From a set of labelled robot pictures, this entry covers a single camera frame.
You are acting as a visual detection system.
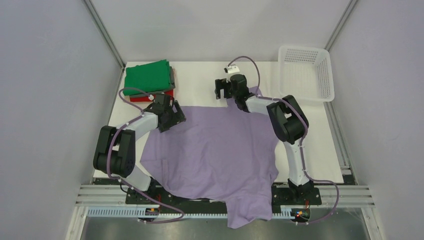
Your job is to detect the white slotted cable duct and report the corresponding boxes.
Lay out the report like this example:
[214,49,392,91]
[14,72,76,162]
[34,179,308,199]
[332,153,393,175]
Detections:
[86,206,295,220]

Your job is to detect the aluminium frame rails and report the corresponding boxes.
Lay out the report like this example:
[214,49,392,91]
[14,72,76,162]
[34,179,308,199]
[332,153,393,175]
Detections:
[64,155,387,240]

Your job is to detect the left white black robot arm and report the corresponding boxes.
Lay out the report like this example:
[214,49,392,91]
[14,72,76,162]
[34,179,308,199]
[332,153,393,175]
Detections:
[93,93,186,204]

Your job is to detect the green folded t-shirt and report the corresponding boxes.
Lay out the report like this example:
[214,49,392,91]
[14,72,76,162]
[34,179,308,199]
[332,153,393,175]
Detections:
[123,59,171,96]

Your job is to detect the purple t-shirt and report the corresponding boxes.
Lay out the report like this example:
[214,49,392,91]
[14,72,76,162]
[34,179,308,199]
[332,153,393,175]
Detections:
[140,99,279,229]

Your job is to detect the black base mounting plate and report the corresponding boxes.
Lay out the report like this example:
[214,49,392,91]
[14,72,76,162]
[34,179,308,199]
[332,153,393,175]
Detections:
[125,180,322,215]

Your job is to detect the red folded t-shirt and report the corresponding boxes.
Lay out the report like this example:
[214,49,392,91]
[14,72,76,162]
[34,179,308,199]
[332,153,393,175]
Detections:
[129,89,174,103]

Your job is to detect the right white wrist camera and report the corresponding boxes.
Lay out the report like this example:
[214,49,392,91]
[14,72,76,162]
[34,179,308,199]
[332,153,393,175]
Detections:
[224,65,240,75]

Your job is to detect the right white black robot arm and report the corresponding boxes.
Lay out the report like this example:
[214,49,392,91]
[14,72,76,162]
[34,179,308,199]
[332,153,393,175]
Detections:
[214,74,314,204]

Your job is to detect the white perforated plastic basket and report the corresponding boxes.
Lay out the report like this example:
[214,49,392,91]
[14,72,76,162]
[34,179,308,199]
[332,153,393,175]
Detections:
[276,45,335,103]

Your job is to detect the grey folded t-shirt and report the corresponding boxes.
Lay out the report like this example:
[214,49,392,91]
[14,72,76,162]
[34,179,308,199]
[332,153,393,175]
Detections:
[129,66,176,102]

